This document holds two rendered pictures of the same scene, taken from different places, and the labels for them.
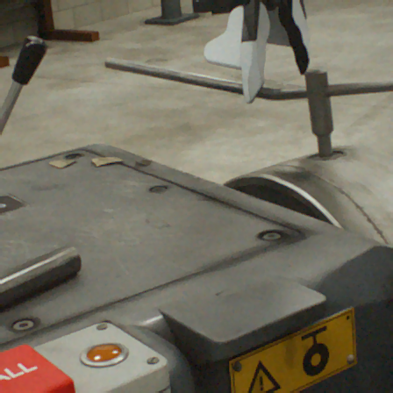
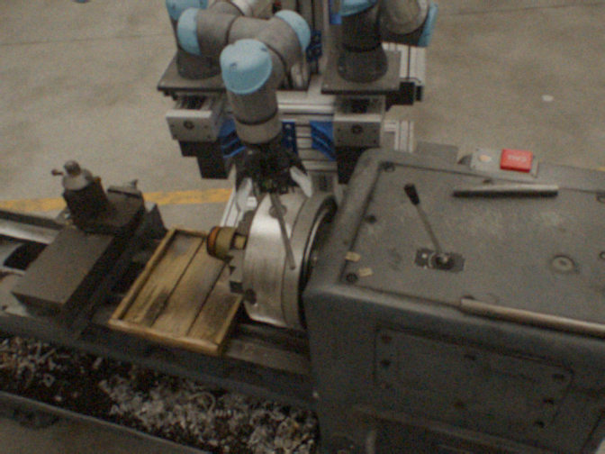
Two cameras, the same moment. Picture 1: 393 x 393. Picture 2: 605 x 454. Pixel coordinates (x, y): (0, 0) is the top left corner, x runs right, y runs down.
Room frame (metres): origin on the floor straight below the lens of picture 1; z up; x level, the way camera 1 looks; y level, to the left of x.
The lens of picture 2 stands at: (1.39, 0.65, 2.08)
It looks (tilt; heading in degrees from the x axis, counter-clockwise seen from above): 45 degrees down; 236
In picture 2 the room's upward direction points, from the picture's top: 6 degrees counter-clockwise
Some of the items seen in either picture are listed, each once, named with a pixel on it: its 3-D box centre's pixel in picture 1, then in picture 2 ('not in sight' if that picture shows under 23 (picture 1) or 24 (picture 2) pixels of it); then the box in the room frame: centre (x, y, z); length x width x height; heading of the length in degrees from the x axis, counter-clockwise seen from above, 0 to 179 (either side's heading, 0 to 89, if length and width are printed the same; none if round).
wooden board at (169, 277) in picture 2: not in sight; (194, 285); (1.09, -0.37, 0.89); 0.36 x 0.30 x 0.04; 34
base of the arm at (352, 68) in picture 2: not in sight; (362, 53); (0.36, -0.51, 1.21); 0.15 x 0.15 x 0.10
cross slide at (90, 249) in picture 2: not in sight; (86, 242); (1.25, -0.65, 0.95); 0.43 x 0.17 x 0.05; 34
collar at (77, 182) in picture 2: not in sight; (76, 176); (1.20, -0.68, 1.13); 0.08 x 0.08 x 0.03
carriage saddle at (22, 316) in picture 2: not in sight; (75, 256); (1.29, -0.68, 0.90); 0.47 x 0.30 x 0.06; 34
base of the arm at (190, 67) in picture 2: not in sight; (198, 52); (0.70, -0.87, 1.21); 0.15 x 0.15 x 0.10
